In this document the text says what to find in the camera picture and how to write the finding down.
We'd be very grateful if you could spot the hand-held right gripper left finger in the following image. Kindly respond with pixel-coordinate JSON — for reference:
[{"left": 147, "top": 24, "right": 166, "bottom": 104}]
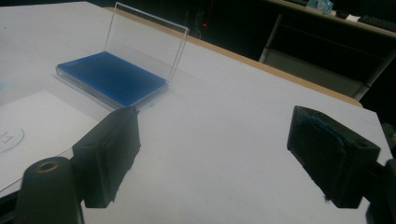
[{"left": 71, "top": 105, "right": 142, "bottom": 209}]

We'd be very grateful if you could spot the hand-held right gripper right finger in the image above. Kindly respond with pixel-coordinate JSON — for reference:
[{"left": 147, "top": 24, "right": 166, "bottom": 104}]
[{"left": 286, "top": 105, "right": 381, "bottom": 209}]

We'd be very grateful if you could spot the blue ink pad clear case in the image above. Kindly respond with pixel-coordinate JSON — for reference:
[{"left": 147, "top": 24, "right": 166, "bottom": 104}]
[{"left": 55, "top": 1, "right": 191, "bottom": 110}]

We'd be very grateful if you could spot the white paper sheet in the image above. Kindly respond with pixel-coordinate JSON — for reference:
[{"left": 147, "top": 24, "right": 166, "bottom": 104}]
[{"left": 0, "top": 90, "right": 100, "bottom": 192}]

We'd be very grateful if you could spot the white-framed desk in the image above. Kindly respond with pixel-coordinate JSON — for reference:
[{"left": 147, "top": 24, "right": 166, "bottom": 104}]
[{"left": 259, "top": 0, "right": 396, "bottom": 101}]

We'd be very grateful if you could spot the white table cover sheet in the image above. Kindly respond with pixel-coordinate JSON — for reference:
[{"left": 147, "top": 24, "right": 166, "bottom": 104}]
[{"left": 0, "top": 1, "right": 393, "bottom": 224}]

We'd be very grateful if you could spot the black keyboard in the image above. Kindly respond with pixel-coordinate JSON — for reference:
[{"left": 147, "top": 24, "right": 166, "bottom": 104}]
[{"left": 358, "top": 14, "right": 396, "bottom": 34}]

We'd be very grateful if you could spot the light blue plastic bag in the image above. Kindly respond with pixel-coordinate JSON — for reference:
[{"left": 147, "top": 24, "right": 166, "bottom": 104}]
[{"left": 306, "top": 0, "right": 334, "bottom": 15}]

